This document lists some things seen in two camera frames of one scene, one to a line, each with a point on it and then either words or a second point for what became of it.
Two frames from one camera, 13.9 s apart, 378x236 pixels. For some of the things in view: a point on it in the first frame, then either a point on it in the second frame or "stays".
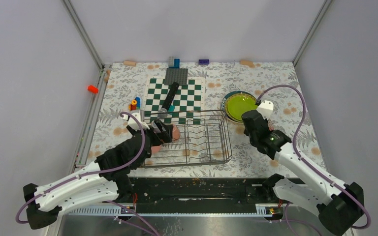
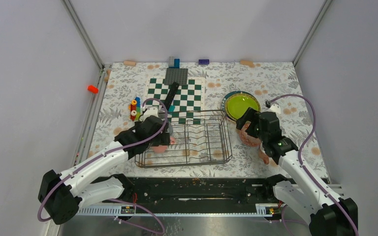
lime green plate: (236, 104) stays
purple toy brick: (204, 61) stays
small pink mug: (175, 132) -> (264, 156)
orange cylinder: (93, 89) stays
